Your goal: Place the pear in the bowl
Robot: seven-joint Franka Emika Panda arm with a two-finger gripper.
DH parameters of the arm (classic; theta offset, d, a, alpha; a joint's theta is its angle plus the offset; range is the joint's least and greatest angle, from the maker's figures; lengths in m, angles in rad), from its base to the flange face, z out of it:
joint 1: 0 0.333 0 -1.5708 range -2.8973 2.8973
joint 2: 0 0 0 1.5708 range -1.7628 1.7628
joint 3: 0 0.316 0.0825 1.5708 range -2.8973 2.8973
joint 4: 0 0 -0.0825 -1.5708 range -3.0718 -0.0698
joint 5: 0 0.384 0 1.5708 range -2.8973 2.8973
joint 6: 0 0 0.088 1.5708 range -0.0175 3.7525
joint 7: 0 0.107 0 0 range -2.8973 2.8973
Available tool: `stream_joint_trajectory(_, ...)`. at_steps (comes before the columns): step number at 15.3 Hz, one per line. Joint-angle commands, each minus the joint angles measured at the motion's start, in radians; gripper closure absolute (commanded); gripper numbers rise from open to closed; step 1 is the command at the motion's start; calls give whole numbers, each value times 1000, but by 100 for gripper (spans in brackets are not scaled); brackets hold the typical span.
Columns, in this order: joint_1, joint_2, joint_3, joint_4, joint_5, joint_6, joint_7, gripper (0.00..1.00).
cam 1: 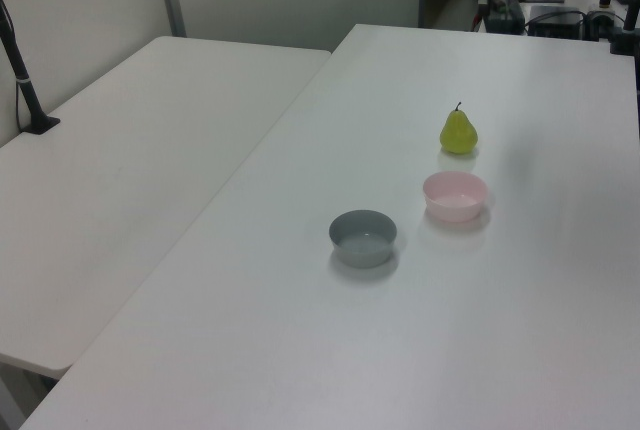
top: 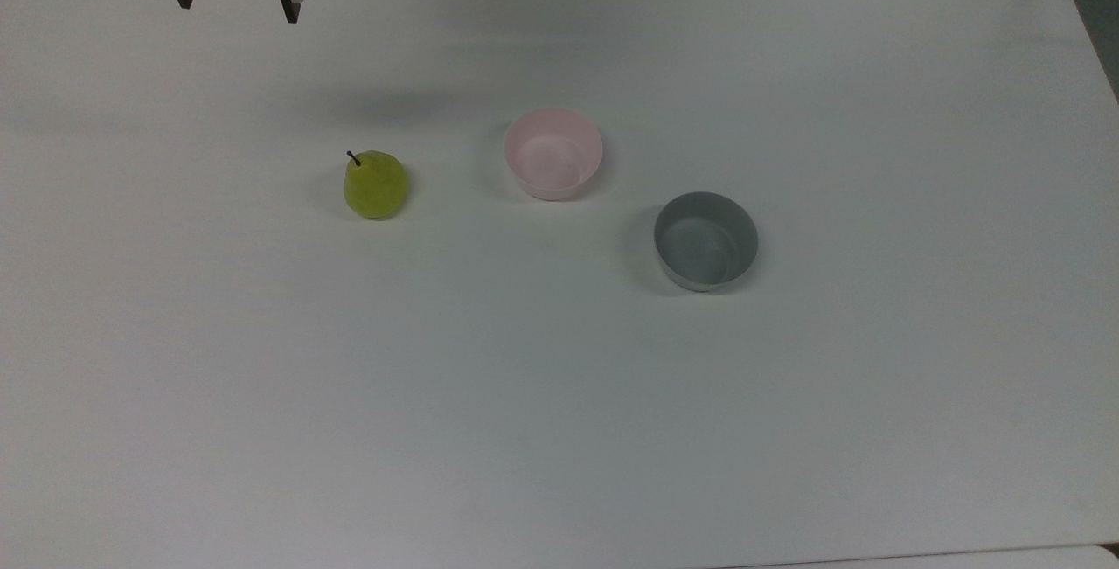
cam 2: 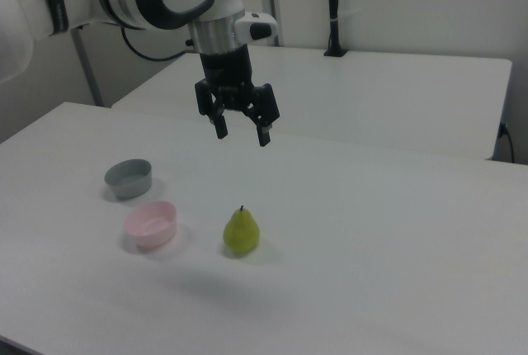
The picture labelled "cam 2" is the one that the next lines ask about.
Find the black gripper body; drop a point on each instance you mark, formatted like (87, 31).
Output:
(227, 74)

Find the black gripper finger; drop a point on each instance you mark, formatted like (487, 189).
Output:
(204, 99)
(268, 103)

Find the yellow-green ball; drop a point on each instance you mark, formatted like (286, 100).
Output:
(241, 233)

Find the grey plastic bowl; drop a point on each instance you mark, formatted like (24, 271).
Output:
(132, 186)

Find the pink plastic bowl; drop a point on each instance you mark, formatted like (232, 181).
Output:
(150, 227)

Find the white side table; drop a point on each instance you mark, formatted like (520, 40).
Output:
(350, 95)

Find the black camera pole with clamp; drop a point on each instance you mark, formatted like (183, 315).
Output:
(335, 8)

